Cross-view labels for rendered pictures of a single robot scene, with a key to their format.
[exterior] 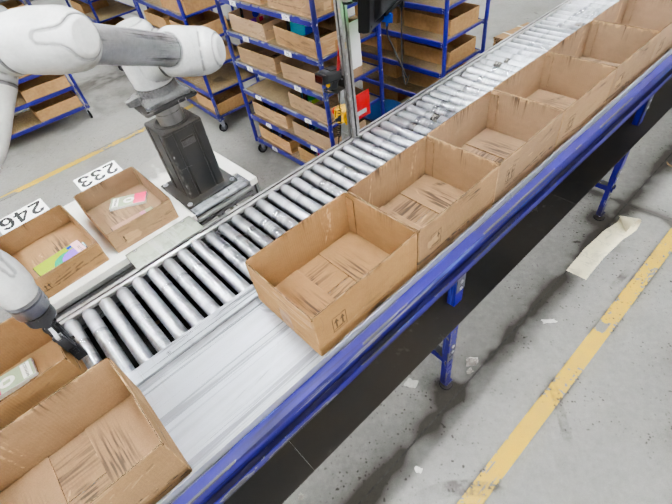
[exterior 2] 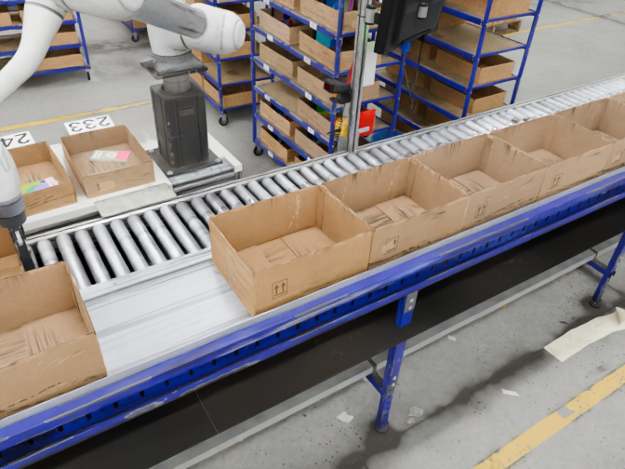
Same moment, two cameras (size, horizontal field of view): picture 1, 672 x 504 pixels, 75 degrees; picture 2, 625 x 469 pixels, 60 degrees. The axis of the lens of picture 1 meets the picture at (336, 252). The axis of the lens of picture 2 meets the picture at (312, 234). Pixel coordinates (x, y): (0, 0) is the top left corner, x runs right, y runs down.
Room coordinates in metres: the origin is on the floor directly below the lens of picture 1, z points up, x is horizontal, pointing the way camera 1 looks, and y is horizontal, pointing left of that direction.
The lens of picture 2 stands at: (-0.43, -0.08, 1.99)
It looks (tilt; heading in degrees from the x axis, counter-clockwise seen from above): 37 degrees down; 1
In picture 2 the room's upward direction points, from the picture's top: 3 degrees clockwise
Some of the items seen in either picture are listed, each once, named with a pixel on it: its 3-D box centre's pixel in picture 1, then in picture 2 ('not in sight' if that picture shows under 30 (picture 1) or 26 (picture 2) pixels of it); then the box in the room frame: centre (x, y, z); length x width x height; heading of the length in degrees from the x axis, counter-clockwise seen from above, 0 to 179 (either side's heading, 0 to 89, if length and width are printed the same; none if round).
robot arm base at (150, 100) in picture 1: (152, 90); (167, 57); (1.70, 0.58, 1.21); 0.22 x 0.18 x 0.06; 123
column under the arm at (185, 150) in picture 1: (186, 153); (180, 124); (1.71, 0.56, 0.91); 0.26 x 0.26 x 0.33; 37
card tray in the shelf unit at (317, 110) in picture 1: (326, 98); (335, 113); (2.63, -0.11, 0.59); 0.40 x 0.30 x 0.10; 34
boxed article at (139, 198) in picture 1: (128, 201); (111, 156); (1.65, 0.88, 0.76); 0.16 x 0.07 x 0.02; 95
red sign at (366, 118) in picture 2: (358, 107); (360, 125); (1.95, -0.23, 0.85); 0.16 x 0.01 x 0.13; 126
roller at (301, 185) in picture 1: (330, 203); (308, 205); (1.43, -0.02, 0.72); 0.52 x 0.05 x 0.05; 36
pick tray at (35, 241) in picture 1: (50, 250); (24, 180); (1.36, 1.11, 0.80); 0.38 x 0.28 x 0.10; 39
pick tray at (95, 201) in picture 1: (125, 206); (107, 158); (1.56, 0.86, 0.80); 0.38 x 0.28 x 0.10; 36
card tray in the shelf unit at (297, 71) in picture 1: (321, 67); (337, 81); (2.63, -0.11, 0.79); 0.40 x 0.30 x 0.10; 37
